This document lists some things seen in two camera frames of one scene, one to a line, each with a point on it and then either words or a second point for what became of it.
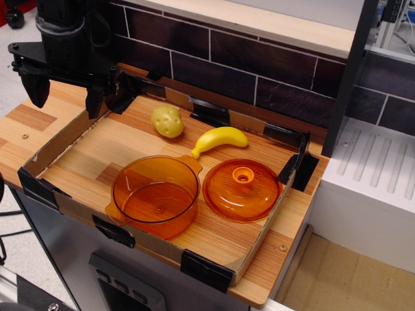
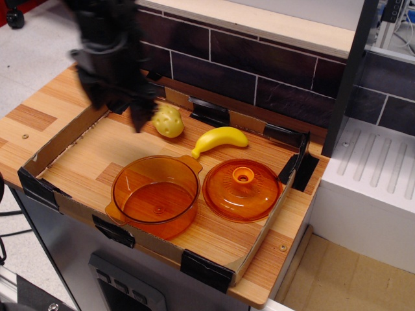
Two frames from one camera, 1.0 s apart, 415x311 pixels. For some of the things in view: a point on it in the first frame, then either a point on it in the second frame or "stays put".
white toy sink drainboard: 366,199 stays put
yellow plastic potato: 168,121 stays put
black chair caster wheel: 15,19 stays put
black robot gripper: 67,54 → 113,75
